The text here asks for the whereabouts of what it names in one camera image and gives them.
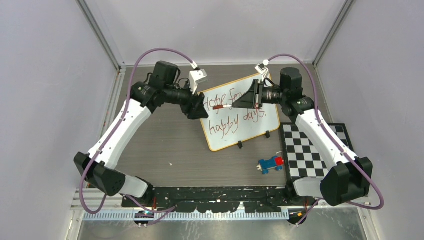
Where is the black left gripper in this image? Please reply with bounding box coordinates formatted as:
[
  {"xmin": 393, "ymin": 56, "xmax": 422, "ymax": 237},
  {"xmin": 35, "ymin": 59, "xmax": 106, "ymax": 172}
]
[{"xmin": 165, "ymin": 81, "xmax": 210, "ymax": 120}]

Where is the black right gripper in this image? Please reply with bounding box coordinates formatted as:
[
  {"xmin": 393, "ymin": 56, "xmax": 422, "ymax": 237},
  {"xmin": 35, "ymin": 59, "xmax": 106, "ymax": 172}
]
[{"xmin": 232, "ymin": 79, "xmax": 288, "ymax": 110}]

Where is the brown whiteboard marker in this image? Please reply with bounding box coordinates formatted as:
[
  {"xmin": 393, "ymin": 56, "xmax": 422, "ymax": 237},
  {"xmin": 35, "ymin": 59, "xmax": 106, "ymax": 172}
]
[{"xmin": 212, "ymin": 104, "xmax": 232, "ymax": 110}]

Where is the yellow framed whiteboard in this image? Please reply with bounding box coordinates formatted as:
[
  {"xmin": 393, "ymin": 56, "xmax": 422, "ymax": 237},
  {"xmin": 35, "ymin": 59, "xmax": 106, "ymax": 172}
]
[{"xmin": 200, "ymin": 73, "xmax": 280, "ymax": 152}]

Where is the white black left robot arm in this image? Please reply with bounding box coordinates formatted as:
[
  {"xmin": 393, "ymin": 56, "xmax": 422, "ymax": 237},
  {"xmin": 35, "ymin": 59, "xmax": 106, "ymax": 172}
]
[{"xmin": 73, "ymin": 61, "xmax": 209, "ymax": 207}]

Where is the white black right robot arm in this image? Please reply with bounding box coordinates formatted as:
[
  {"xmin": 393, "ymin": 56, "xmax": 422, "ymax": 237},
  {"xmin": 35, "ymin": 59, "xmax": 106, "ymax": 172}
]
[{"xmin": 232, "ymin": 64, "xmax": 373, "ymax": 207}]

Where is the metal whiteboard stand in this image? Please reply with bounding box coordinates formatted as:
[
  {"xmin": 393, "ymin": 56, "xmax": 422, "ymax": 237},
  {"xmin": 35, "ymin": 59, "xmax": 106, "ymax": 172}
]
[{"xmin": 236, "ymin": 131, "xmax": 271, "ymax": 149}]

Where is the blue red toy car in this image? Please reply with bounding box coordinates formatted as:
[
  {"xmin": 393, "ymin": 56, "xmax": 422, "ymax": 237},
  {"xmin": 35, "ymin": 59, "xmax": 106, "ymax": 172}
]
[{"xmin": 256, "ymin": 156, "xmax": 284, "ymax": 175}]

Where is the black white checkerboard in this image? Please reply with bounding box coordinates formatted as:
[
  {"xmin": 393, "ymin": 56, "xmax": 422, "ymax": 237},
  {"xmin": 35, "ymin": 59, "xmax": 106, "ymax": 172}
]
[{"xmin": 279, "ymin": 123, "xmax": 367, "ymax": 186}]

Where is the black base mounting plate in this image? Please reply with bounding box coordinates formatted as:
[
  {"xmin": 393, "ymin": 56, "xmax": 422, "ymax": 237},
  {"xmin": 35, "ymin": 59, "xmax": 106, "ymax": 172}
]
[{"xmin": 122, "ymin": 186, "xmax": 316, "ymax": 214}]

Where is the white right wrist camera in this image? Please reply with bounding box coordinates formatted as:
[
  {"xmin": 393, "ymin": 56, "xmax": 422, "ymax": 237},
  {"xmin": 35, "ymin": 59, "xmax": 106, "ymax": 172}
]
[{"xmin": 255, "ymin": 59, "xmax": 270, "ymax": 83}]

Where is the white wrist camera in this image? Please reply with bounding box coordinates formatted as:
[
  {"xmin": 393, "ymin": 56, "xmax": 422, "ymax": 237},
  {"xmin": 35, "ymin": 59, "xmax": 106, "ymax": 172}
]
[
  {"xmin": 188, "ymin": 61, "xmax": 208, "ymax": 95},
  {"xmin": 255, "ymin": 59, "xmax": 270, "ymax": 83}
]

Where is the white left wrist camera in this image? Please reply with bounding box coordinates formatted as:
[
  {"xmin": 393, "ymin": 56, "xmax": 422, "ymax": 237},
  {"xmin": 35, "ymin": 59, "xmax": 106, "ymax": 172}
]
[{"xmin": 188, "ymin": 61, "xmax": 208, "ymax": 95}]

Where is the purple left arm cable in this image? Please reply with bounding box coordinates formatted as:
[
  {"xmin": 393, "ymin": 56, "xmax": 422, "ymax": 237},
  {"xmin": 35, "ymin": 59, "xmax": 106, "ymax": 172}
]
[{"xmin": 80, "ymin": 47, "xmax": 200, "ymax": 226}]

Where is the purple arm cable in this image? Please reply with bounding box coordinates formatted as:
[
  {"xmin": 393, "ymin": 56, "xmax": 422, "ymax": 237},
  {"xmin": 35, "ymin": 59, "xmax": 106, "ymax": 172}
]
[
  {"xmin": 261, "ymin": 53, "xmax": 385, "ymax": 226},
  {"xmin": 80, "ymin": 47, "xmax": 200, "ymax": 226}
]

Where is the aluminium front frame rail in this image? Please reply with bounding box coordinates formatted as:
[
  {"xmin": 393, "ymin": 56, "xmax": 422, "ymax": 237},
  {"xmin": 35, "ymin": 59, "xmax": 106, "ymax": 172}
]
[{"xmin": 70, "ymin": 188, "xmax": 373, "ymax": 222}]

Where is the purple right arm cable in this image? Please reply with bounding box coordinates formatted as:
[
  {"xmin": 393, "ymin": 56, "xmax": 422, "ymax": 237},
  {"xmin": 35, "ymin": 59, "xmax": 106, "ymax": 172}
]
[{"xmin": 261, "ymin": 53, "xmax": 385, "ymax": 226}]

